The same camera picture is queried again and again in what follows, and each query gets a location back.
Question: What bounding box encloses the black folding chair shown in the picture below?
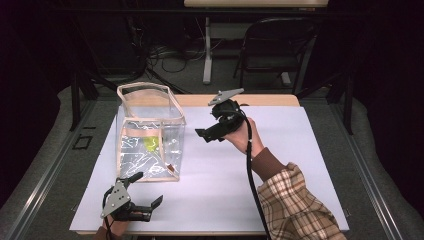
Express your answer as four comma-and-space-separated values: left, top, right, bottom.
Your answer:
232, 17, 319, 95

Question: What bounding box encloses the black metal stand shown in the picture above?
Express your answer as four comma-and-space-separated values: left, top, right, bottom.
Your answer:
294, 71, 355, 136
68, 71, 101, 132

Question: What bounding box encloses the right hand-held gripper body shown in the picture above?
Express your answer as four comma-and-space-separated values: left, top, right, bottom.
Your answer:
207, 87, 247, 143

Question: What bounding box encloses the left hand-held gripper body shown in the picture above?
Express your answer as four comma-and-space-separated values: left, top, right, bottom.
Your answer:
100, 178, 153, 223

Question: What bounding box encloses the white table mat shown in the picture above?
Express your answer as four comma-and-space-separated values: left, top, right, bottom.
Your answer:
69, 105, 350, 233

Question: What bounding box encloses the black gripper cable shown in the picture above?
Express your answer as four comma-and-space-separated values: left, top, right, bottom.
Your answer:
101, 186, 115, 240
229, 110, 272, 240

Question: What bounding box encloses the person's right hand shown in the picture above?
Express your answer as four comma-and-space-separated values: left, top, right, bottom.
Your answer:
222, 117, 265, 160

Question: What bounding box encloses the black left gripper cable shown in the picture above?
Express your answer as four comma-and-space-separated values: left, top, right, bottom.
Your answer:
101, 186, 115, 240

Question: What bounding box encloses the person's left hand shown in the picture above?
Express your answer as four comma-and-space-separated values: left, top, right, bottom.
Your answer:
101, 216, 130, 238

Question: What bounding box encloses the metal floor rail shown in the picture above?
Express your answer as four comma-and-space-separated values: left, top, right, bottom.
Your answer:
6, 99, 98, 240
329, 99, 405, 240

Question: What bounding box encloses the bundle of floor cables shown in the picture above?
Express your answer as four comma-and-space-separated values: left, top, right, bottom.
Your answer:
133, 16, 208, 75

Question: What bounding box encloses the wooden table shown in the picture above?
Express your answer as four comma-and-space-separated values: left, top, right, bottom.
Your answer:
69, 93, 350, 236

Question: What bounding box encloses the white desk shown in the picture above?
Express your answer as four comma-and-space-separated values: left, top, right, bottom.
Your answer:
183, 0, 329, 86

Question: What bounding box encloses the clear bag with beige trim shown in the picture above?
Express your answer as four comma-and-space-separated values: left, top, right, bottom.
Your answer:
114, 81, 187, 183

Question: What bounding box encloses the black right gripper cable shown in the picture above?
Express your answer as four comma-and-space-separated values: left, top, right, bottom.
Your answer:
229, 110, 272, 240

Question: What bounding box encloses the yellow shuttlecock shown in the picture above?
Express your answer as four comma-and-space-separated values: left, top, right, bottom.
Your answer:
143, 135, 160, 153

